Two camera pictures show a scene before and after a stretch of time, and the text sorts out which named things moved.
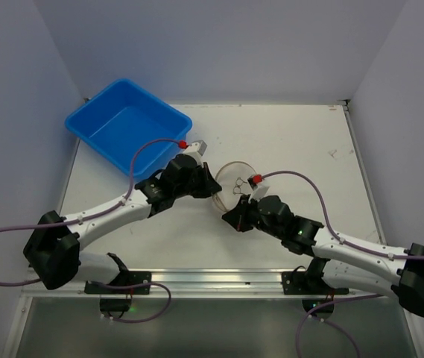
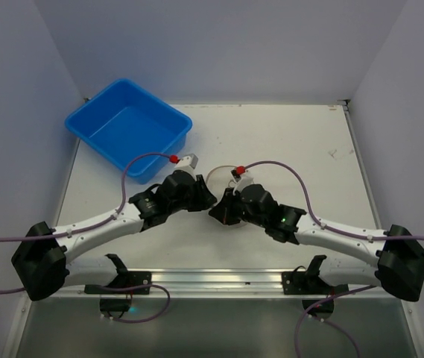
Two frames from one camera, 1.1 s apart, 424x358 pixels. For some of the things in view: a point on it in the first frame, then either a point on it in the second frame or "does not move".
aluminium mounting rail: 204,283 does not move
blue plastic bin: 115,120 does not move
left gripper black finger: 209,185 → 200,197
